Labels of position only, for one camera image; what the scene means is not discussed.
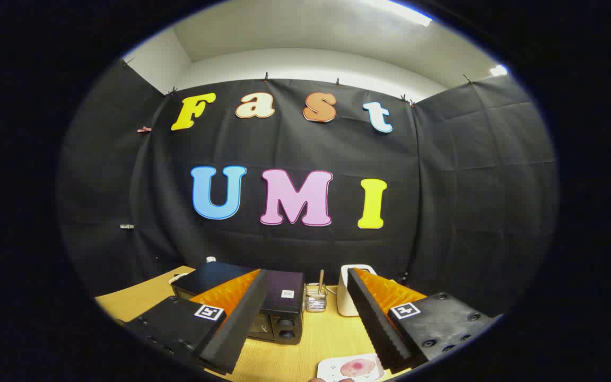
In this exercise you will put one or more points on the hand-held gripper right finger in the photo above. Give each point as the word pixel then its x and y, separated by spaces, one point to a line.
pixel 372 323

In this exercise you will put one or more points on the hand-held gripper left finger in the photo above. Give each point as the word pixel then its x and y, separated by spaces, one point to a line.
pixel 242 323

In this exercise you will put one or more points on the black toaster oven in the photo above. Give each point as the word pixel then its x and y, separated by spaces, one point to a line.
pixel 280 319

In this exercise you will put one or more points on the pink round food slice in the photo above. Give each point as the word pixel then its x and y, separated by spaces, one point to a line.
pixel 357 367

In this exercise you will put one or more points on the white square plate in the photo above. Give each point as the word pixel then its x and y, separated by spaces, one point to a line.
pixel 329 369

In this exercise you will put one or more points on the white toaster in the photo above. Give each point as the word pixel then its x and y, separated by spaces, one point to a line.
pixel 345 297

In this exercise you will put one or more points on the wooden stick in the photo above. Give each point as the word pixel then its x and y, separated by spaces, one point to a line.
pixel 321 278

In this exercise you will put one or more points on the black backdrop cloth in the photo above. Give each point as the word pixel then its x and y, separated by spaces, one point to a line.
pixel 284 143

